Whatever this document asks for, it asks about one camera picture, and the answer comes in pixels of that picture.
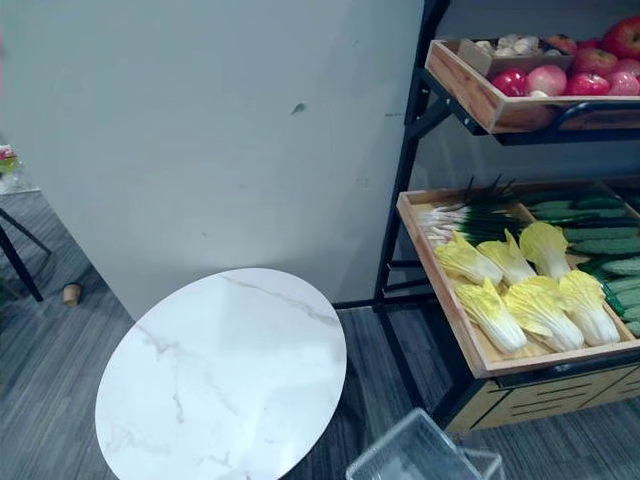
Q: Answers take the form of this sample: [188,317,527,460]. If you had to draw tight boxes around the black table leg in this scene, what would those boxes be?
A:
[0,208,53,303]

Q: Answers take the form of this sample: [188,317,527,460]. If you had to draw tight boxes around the green onion bunch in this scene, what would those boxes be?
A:
[422,174,536,248]

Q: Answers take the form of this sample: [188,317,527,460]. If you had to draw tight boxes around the pink apple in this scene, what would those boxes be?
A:
[607,70,640,97]
[525,64,569,97]

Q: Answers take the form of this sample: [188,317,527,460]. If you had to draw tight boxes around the round white marble table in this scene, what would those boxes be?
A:
[94,267,348,480]

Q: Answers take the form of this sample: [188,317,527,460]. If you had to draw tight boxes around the clear plastic basket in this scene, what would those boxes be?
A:
[345,407,502,480]

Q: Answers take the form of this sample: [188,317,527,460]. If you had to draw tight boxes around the wooden slatted crate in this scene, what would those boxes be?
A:
[446,363,640,434]

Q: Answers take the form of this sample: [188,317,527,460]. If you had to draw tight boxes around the green cucumber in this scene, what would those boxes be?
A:
[599,256,640,276]
[534,207,640,224]
[562,225,640,244]
[569,238,640,256]
[527,197,626,213]
[605,275,640,296]

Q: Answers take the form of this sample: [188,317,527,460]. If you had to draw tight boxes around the large red apple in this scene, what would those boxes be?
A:
[601,15,640,60]

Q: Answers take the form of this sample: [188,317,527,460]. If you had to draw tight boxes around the wooden vegetable tray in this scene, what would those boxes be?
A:
[396,180,640,379]

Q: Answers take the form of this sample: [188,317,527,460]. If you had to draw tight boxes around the yellow napa cabbage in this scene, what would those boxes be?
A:
[476,228,539,287]
[519,221,572,281]
[434,230,504,287]
[454,277,528,353]
[502,276,586,353]
[558,270,621,347]

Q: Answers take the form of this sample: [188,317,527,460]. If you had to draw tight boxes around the pale garlic bulbs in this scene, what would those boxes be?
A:
[474,33,542,56]

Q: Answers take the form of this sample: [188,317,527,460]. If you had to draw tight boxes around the wooden fruit tray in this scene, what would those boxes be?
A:
[424,36,640,135]

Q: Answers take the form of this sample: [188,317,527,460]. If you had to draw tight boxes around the black metal shelf rack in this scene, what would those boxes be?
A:
[372,0,640,426]

